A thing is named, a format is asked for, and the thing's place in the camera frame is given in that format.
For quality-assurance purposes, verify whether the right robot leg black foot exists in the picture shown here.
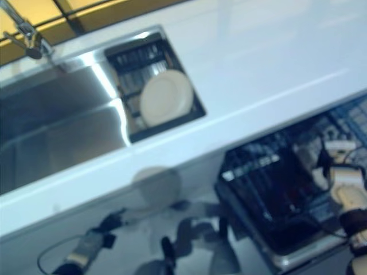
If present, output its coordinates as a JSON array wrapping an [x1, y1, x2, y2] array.
[[210, 214, 242, 273]]

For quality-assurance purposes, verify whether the cream round plate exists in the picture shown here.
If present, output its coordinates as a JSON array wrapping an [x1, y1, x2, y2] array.
[[139, 70, 193, 127], [294, 140, 330, 188]]

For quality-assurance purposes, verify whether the black sink dish rack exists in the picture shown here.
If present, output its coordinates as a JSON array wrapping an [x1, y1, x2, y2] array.
[[104, 31, 207, 144]]

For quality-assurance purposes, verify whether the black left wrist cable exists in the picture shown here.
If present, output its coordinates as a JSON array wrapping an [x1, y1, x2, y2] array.
[[37, 234, 84, 273]]

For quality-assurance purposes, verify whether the stainless steel sink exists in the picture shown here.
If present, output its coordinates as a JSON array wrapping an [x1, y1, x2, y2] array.
[[0, 25, 208, 196]]

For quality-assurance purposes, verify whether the right robot hand dark palm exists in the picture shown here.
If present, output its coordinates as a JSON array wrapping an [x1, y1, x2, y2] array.
[[317, 139, 358, 173]]

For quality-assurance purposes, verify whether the left robot hand dark palm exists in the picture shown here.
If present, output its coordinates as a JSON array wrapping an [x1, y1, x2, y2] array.
[[97, 207, 129, 234]]

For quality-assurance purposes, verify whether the robot leg black foot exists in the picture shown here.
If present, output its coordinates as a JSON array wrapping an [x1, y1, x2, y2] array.
[[210, 214, 242, 273], [134, 236, 176, 275]]

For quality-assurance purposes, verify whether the dishwasher wire rack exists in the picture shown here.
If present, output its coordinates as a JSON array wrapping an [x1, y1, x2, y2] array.
[[229, 123, 367, 230]]

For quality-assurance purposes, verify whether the chrome pull-down faucet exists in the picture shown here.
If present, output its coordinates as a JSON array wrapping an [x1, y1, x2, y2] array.
[[0, 0, 67, 73]]

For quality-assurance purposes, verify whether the left robot leg black foot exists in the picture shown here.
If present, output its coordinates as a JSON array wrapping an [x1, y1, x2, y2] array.
[[134, 236, 176, 275]]

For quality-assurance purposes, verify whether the dishwasher lower rack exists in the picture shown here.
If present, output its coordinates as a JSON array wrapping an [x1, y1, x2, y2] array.
[[214, 94, 367, 266]]

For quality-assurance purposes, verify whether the dark window frame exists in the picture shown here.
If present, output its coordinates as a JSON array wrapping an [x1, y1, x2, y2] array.
[[0, 0, 187, 44]]

